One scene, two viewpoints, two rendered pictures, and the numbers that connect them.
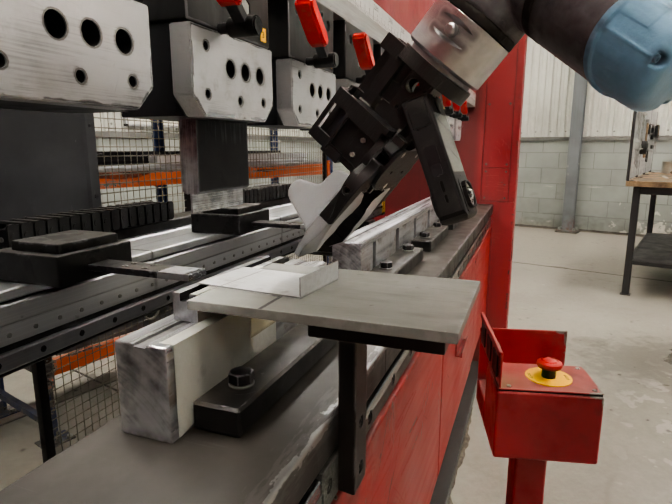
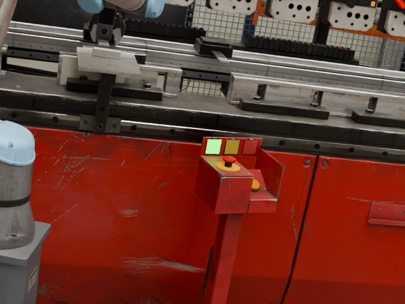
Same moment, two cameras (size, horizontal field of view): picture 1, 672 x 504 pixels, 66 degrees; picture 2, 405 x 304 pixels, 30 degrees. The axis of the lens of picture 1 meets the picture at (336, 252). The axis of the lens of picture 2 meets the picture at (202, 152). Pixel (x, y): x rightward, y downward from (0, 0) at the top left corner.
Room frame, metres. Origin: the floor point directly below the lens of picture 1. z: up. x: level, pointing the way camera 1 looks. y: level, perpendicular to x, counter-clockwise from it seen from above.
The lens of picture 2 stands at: (-0.44, -2.03, 1.50)
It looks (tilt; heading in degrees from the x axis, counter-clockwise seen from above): 18 degrees down; 56
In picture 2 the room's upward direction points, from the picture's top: 10 degrees clockwise
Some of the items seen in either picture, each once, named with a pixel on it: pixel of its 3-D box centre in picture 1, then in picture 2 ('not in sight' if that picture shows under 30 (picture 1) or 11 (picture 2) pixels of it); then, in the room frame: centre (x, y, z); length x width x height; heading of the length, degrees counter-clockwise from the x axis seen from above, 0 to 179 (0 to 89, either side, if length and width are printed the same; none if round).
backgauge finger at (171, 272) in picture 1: (110, 259); (102, 35); (0.63, 0.28, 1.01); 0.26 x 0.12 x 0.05; 69
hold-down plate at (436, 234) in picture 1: (431, 237); (395, 120); (1.50, -0.28, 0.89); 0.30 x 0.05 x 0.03; 159
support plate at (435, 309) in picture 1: (343, 294); (107, 61); (0.53, -0.01, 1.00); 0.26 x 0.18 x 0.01; 69
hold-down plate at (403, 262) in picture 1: (397, 265); (284, 108); (1.12, -0.14, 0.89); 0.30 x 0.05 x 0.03; 159
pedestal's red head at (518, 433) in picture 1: (533, 381); (238, 174); (0.83, -0.34, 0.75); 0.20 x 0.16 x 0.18; 173
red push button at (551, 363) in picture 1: (548, 370); (228, 162); (0.79, -0.35, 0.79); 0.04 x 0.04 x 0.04
